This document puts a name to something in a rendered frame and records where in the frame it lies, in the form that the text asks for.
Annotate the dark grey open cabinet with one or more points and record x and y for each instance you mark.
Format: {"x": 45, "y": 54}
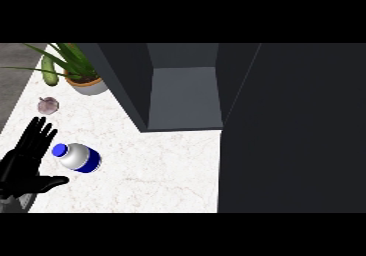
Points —
{"x": 161, "y": 90}

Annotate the dark grey cabinet door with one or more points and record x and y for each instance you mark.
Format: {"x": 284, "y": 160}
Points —
{"x": 298, "y": 130}

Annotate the potted green plant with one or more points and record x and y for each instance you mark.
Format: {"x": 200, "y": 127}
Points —
{"x": 73, "y": 68}

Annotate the green cucumber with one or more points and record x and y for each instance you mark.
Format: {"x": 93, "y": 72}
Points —
{"x": 49, "y": 71}

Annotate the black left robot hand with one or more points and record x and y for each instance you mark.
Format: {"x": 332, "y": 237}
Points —
{"x": 21, "y": 166}

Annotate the pale purple garlic bulb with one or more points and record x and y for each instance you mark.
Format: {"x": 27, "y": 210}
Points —
{"x": 47, "y": 105}

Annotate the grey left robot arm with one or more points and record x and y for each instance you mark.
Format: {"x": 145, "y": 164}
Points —
{"x": 11, "y": 204}

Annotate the white blue-capped water bottle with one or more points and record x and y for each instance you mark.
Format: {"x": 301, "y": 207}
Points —
{"x": 78, "y": 158}

